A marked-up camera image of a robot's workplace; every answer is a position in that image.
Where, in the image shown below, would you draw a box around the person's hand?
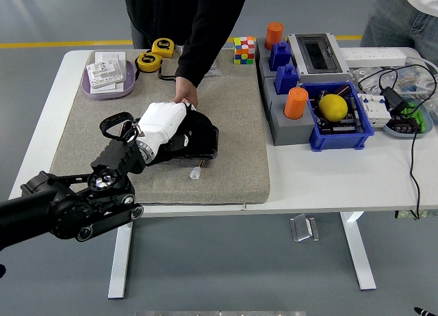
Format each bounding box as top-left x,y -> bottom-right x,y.
172,77 -> 199,108

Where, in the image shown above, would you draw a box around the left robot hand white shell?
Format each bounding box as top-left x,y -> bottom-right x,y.
136,101 -> 198,156

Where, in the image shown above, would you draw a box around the black rag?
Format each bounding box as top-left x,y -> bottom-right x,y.
146,105 -> 216,165

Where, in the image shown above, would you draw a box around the yellow tape measure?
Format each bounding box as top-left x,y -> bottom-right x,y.
151,38 -> 177,59
136,52 -> 164,73

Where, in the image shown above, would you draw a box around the purple oval tray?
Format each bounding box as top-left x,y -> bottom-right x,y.
81,60 -> 137,100

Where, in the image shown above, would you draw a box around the grey-brown mat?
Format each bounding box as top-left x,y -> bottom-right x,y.
50,49 -> 271,206

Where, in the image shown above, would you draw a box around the multicolour puzzle cube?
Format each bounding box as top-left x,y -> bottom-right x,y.
233,36 -> 257,66

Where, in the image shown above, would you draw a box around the white socket module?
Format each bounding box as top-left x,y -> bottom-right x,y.
86,60 -> 126,88

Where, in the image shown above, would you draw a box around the grey block holder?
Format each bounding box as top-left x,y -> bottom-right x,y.
262,77 -> 316,147
255,37 -> 298,88

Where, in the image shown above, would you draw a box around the white table leg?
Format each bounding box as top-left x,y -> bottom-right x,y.
107,222 -> 133,300
339,211 -> 377,291

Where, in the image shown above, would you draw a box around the blue block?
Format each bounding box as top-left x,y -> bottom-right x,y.
274,64 -> 300,96
268,41 -> 293,73

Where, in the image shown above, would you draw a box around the orange cylinder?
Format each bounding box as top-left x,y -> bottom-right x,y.
266,21 -> 285,51
283,87 -> 309,120

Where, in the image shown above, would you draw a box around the yellow lemon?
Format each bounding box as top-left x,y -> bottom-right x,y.
318,94 -> 349,122

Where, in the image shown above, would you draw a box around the brown cylinder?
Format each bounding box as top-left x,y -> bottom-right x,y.
333,83 -> 352,98

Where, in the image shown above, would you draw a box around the blue plastic bin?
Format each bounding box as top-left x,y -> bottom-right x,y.
300,82 -> 375,152

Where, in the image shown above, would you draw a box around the dark terminal block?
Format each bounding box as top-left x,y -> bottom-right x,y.
389,113 -> 422,136

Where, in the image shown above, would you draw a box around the white circuit breaker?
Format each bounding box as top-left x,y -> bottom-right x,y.
357,93 -> 392,129

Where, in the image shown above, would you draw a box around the white power strip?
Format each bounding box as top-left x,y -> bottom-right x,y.
338,47 -> 408,67

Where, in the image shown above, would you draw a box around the green plastic part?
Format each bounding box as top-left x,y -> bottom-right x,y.
402,103 -> 427,133

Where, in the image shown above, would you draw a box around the light blue tray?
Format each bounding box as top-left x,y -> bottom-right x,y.
382,96 -> 434,140

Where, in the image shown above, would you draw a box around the black power adapter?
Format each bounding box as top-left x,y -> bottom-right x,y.
380,86 -> 410,114

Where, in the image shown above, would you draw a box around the clear bags of small parts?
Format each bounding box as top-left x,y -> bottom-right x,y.
348,65 -> 438,103

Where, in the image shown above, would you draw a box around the person in jeans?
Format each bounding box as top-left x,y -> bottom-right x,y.
359,0 -> 438,69

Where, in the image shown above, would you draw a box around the black tape measure strap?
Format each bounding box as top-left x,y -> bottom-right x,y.
157,66 -> 178,83

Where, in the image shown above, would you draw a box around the white flat switch plate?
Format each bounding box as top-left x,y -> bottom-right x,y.
94,51 -> 126,66
90,81 -> 125,94

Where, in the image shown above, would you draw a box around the white connector with wires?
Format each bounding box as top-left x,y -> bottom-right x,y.
190,158 -> 207,181

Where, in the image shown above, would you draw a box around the black adapter cable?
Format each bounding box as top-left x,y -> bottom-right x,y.
357,65 -> 438,220

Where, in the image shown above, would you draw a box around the grey electrical enclosure box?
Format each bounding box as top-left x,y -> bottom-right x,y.
287,33 -> 351,85

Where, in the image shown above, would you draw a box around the white cable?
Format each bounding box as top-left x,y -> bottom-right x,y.
405,57 -> 438,91

